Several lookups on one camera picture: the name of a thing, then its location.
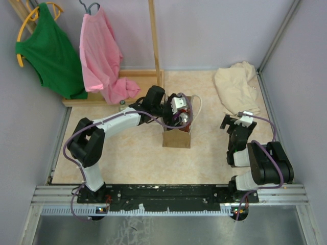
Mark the wooden clothes rack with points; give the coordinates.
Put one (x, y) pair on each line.
(28, 13)

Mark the green glass bottle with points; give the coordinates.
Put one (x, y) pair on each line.
(122, 105)

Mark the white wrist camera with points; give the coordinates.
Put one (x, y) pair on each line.
(178, 103)
(245, 119)

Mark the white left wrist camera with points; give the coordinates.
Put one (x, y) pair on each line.
(178, 103)

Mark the red soda can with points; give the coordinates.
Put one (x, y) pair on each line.
(184, 118)

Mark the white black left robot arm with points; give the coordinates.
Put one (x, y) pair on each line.
(84, 148)

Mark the aluminium frame rail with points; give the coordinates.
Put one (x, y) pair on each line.
(293, 194)

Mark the beige crumpled cloth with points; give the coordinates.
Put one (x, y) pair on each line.
(233, 89)

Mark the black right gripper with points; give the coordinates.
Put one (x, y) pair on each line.
(228, 120)

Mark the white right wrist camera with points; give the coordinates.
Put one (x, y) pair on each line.
(245, 119)

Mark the brown canvas bag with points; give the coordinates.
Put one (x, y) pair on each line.
(173, 137)

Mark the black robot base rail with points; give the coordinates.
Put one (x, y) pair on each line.
(159, 198)

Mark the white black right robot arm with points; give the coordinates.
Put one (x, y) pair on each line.
(268, 163)

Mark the green tank top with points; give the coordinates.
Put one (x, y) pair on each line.
(50, 52)

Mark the grey clothes hanger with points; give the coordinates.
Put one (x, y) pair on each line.
(88, 8)

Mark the pink t-shirt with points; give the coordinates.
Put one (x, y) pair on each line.
(100, 58)

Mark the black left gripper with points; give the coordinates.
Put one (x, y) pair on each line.
(169, 121)

